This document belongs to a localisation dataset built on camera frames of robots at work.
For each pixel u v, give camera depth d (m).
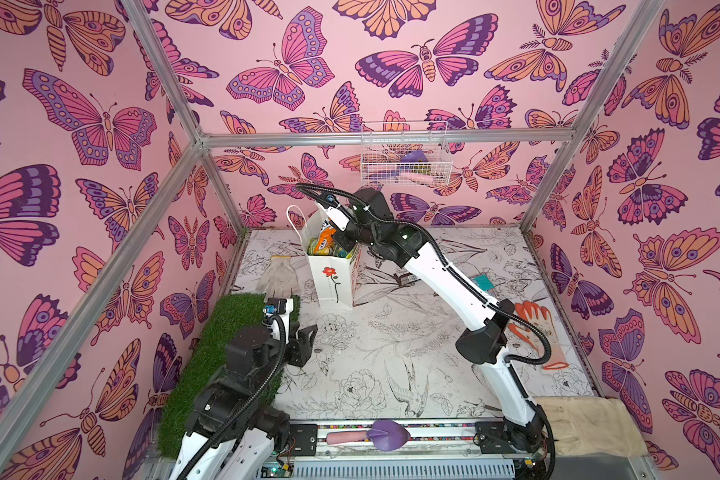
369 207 0.55
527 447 0.65
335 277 0.85
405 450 0.73
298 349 0.59
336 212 0.63
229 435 0.45
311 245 0.89
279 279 1.06
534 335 0.48
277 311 0.57
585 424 0.75
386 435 0.73
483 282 1.01
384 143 0.98
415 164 0.92
